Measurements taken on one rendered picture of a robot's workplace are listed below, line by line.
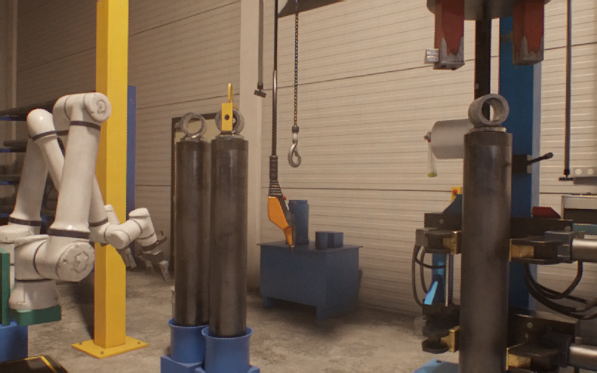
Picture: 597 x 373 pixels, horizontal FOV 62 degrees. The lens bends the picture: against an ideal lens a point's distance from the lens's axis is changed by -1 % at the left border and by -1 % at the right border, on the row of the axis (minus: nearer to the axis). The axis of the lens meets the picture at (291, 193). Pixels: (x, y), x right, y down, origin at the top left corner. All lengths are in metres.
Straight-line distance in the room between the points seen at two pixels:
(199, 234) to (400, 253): 2.44
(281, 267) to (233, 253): 2.06
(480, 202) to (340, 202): 3.01
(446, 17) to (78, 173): 1.73
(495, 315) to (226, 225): 1.43
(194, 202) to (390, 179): 2.45
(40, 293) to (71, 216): 0.34
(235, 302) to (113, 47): 2.07
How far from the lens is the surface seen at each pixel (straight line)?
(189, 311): 3.13
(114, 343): 4.02
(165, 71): 7.55
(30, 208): 2.84
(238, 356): 2.95
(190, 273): 3.08
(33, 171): 2.83
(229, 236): 2.81
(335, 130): 5.34
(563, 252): 2.48
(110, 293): 3.91
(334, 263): 4.63
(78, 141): 2.13
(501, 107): 2.54
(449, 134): 3.43
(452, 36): 2.50
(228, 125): 2.84
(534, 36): 2.65
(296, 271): 4.74
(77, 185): 2.10
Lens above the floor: 1.22
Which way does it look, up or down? 1 degrees down
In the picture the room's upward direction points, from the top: 1 degrees clockwise
